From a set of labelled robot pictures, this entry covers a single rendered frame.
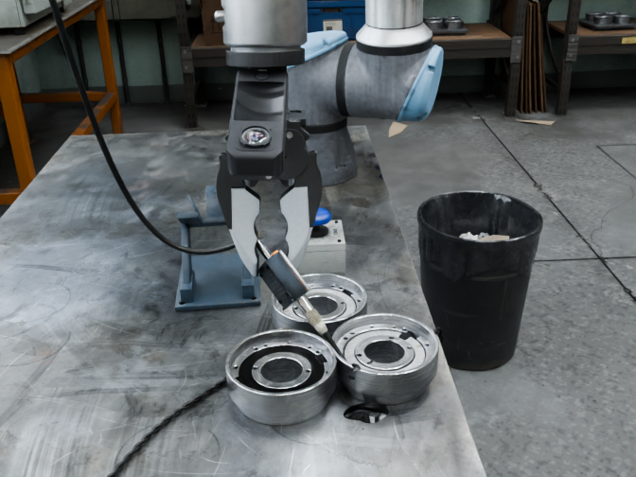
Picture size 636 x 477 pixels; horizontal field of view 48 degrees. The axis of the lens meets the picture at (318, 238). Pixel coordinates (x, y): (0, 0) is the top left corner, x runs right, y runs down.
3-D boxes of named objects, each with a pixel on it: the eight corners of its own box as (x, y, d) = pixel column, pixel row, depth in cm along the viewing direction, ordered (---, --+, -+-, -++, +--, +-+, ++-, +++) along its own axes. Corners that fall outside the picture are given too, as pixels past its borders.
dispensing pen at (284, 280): (347, 377, 66) (239, 231, 67) (334, 381, 70) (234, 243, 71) (365, 362, 66) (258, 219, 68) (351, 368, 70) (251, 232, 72)
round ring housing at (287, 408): (248, 444, 64) (245, 407, 62) (215, 378, 72) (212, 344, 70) (355, 411, 67) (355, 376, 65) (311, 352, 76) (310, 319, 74)
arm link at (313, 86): (291, 103, 127) (289, 24, 121) (365, 108, 123) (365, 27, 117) (265, 122, 116) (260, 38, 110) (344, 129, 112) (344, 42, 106)
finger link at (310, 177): (327, 220, 69) (314, 131, 66) (327, 225, 67) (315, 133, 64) (278, 227, 69) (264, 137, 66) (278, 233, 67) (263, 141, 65)
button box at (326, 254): (345, 274, 91) (345, 240, 89) (290, 277, 90) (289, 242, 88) (341, 246, 98) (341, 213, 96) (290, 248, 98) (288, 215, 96)
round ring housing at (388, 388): (386, 425, 65) (387, 389, 64) (309, 374, 72) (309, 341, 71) (458, 376, 72) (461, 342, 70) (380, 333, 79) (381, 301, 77)
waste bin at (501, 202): (541, 377, 200) (561, 238, 181) (422, 381, 199) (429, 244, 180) (507, 311, 230) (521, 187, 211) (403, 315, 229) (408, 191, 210)
